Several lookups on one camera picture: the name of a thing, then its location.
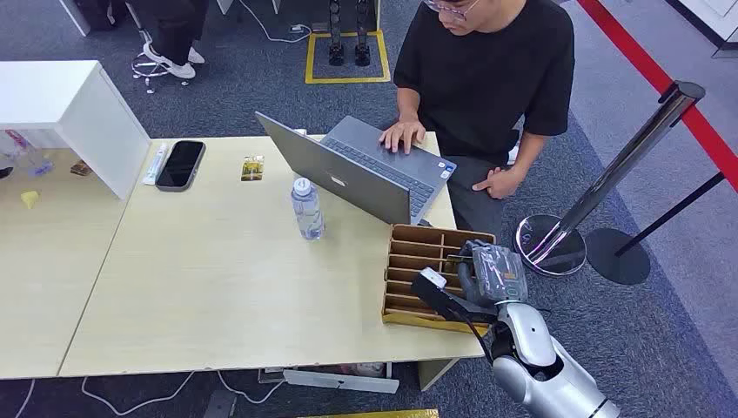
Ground chrome stool base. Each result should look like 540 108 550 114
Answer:
131 51 191 95

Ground chrome stanchion post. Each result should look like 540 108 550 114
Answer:
514 80 707 278

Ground white floor cable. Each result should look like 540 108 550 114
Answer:
80 370 198 417

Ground black robot legs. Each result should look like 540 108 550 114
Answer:
327 0 372 67

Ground black smartphone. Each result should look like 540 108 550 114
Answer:
155 139 207 192

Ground seated person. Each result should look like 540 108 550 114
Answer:
125 0 210 80

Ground person's right hand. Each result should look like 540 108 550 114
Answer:
379 119 428 156

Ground grey laptop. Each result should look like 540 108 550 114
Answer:
254 111 459 226

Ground white power strip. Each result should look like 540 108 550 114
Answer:
282 368 400 395

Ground small gold packet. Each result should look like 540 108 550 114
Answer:
240 154 265 183

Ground white tube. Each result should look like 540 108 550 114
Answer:
142 143 171 187

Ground person's hand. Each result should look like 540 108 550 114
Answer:
471 166 525 201
379 119 428 156

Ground white shelf box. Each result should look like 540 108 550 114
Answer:
0 59 152 201

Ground black stanchion post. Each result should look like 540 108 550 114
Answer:
585 171 727 287

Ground brown wooden slotted organizer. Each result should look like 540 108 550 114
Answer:
380 223 497 336

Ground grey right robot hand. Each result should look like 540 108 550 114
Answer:
456 239 530 308

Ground person's left hand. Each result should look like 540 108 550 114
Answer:
471 166 525 201

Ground clear plastic water bottle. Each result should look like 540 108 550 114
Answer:
290 177 325 242

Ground clear plastic bag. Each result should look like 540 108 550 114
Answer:
0 129 55 178

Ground red barrier belt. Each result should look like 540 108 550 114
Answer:
576 0 738 193

